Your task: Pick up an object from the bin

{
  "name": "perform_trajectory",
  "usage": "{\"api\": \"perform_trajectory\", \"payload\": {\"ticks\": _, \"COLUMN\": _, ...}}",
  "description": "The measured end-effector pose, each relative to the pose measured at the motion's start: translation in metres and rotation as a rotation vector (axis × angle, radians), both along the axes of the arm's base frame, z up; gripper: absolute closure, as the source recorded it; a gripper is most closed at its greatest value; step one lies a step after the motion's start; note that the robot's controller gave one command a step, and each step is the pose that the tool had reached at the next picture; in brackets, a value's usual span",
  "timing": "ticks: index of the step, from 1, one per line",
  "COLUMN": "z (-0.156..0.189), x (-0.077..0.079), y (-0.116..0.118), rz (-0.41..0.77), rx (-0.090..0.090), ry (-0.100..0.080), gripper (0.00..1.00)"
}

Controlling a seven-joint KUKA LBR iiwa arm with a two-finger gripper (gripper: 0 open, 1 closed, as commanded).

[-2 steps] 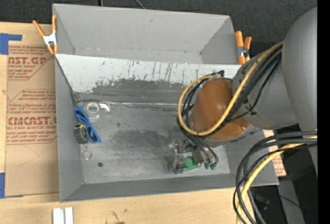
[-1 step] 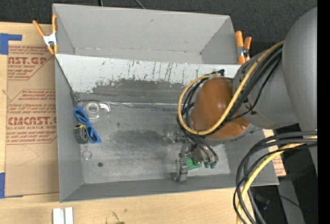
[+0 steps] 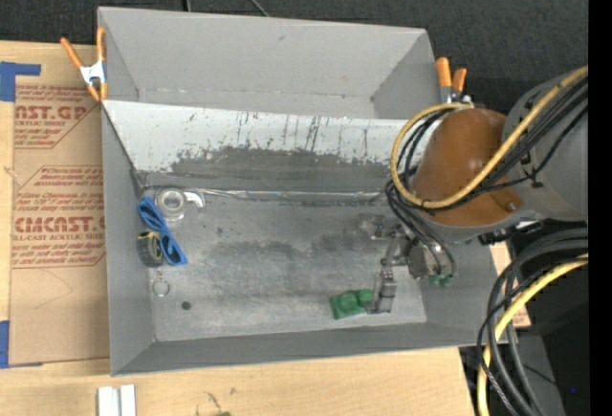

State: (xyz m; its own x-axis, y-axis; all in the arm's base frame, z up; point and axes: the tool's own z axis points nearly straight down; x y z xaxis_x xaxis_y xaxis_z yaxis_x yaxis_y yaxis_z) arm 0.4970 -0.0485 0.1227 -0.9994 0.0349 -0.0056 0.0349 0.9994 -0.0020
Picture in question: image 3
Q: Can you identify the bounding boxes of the grey metal bin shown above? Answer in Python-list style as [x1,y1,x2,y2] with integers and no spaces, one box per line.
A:
[97,6,501,377]

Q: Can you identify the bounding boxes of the brown cardboard board red print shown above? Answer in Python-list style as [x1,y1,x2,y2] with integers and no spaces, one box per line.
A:
[0,39,112,368]

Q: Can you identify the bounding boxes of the clear glass cup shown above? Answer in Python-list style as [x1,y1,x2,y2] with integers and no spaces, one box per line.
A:
[154,186,208,224]

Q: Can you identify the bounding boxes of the small metal key ring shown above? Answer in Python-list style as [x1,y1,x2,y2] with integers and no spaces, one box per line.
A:
[151,271,172,299]

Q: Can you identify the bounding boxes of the blue sunglasses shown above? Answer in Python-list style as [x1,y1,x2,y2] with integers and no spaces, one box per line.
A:
[137,196,189,267]

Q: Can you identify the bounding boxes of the black toy tyre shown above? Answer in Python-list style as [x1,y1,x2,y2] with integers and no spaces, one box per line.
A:
[136,230,165,269]

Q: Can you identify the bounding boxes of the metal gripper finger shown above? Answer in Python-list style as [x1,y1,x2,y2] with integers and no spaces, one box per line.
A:
[371,267,399,315]
[358,212,405,242]

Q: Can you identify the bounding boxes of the black cylinder on white bracket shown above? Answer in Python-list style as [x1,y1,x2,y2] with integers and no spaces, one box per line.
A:
[477,219,544,247]

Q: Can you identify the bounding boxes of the green toy block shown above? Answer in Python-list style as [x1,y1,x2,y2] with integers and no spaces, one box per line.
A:
[328,288,377,321]

